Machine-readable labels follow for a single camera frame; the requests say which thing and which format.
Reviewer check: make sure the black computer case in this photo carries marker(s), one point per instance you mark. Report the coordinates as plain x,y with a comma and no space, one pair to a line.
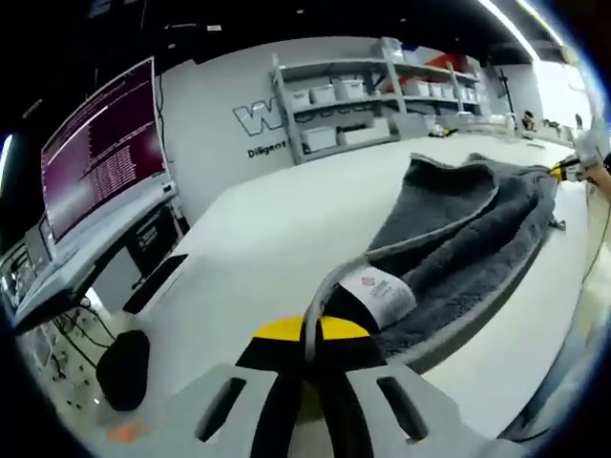
155,238

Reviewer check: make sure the black keyboard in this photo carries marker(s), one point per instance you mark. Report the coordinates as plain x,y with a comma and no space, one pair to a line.
155,284

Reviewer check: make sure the grey towel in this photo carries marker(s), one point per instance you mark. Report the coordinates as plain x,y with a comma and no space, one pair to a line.
458,224

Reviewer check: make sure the row of white storage bins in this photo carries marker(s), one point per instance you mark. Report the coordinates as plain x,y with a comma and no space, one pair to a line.
343,93

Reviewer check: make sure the black tripod stand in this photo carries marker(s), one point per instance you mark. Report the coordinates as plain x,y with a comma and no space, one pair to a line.
506,93

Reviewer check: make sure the grey metal shelf unit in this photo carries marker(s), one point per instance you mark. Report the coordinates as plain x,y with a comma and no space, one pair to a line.
377,100

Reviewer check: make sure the ceiling light strip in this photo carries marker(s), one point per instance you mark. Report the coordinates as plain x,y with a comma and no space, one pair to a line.
520,21

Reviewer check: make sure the black rounded object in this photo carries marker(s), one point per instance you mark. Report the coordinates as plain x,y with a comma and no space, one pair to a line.
123,369

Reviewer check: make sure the curved computer monitor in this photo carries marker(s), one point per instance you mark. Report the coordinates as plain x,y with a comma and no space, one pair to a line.
102,157

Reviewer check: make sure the person's right hand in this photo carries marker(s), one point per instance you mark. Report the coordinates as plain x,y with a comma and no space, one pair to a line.
599,179

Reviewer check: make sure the yellow black tool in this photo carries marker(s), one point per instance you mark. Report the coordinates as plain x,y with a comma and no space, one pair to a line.
444,131

